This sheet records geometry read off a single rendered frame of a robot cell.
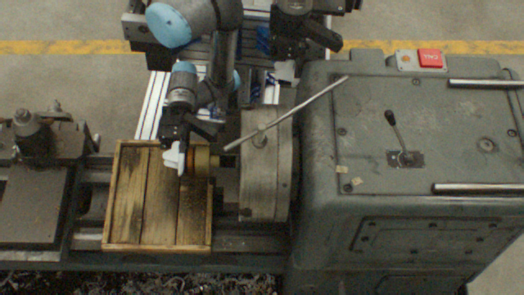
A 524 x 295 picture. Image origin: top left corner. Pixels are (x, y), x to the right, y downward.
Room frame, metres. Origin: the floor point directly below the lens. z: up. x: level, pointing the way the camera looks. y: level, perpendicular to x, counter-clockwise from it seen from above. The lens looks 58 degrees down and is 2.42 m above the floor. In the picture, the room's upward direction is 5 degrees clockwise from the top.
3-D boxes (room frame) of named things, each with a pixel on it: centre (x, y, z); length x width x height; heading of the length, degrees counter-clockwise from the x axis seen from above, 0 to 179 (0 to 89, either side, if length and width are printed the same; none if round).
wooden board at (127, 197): (0.78, 0.28, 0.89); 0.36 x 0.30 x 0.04; 5
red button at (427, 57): (1.06, -0.42, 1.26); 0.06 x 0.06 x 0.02; 5
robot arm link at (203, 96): (1.06, 0.23, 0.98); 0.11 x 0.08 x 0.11; 130
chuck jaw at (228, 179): (0.70, 0.07, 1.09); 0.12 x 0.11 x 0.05; 5
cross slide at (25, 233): (0.77, 0.63, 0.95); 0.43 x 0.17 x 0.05; 5
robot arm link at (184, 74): (1.05, 0.25, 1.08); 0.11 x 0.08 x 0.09; 4
